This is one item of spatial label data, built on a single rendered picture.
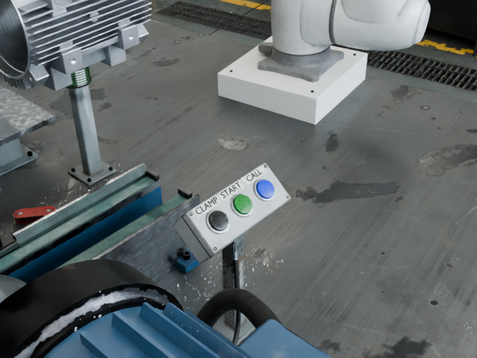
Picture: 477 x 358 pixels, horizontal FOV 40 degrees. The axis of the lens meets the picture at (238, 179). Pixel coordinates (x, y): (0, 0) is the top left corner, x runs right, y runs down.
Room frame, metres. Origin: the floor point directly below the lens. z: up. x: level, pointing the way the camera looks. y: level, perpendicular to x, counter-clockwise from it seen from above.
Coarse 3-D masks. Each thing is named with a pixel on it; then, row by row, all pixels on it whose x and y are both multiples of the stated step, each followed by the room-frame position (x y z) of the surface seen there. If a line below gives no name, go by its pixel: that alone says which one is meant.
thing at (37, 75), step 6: (138, 30) 0.92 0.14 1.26; (144, 30) 0.93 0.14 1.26; (138, 36) 0.91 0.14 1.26; (144, 36) 0.92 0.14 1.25; (36, 66) 0.80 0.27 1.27; (42, 66) 0.80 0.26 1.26; (30, 72) 0.79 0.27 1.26; (36, 72) 0.79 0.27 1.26; (42, 72) 0.79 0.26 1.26; (30, 78) 0.79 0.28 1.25; (36, 78) 0.78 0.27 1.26; (42, 78) 0.79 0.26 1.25; (30, 84) 0.79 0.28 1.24; (36, 84) 0.79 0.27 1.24; (42, 84) 0.80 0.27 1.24
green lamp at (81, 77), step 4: (84, 68) 1.21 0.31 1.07; (88, 68) 1.22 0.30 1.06; (76, 72) 1.20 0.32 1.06; (80, 72) 1.20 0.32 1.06; (84, 72) 1.21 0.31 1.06; (88, 72) 1.22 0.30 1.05; (72, 76) 1.20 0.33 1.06; (76, 76) 1.20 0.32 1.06; (80, 76) 1.20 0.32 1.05; (84, 76) 1.21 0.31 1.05; (88, 76) 1.22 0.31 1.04; (72, 80) 1.20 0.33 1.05; (76, 80) 1.20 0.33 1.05; (80, 80) 1.20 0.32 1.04; (84, 80) 1.21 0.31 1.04; (88, 80) 1.21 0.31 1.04; (72, 84) 1.20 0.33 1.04; (76, 84) 1.20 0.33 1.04; (80, 84) 1.20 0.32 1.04; (84, 84) 1.21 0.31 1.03
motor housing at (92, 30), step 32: (0, 0) 0.92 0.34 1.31; (32, 0) 0.80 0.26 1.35; (96, 0) 0.85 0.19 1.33; (128, 0) 0.90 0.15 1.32; (0, 32) 0.90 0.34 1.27; (32, 32) 0.77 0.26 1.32; (64, 32) 0.81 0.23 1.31; (96, 32) 0.85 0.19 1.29; (0, 64) 0.86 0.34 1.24; (32, 64) 0.79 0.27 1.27
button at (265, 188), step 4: (260, 180) 0.79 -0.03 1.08; (264, 180) 0.79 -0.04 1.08; (256, 184) 0.78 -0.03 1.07; (260, 184) 0.78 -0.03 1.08; (264, 184) 0.78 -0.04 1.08; (268, 184) 0.79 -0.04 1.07; (272, 184) 0.79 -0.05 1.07; (256, 188) 0.78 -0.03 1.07; (260, 188) 0.77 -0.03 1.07; (264, 188) 0.78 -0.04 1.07; (268, 188) 0.78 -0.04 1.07; (272, 188) 0.78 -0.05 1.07; (260, 192) 0.77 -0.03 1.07; (264, 192) 0.77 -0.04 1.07; (268, 192) 0.77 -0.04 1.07; (272, 192) 0.78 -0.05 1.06; (264, 196) 0.77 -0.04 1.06; (268, 196) 0.77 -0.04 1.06; (272, 196) 0.77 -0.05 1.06
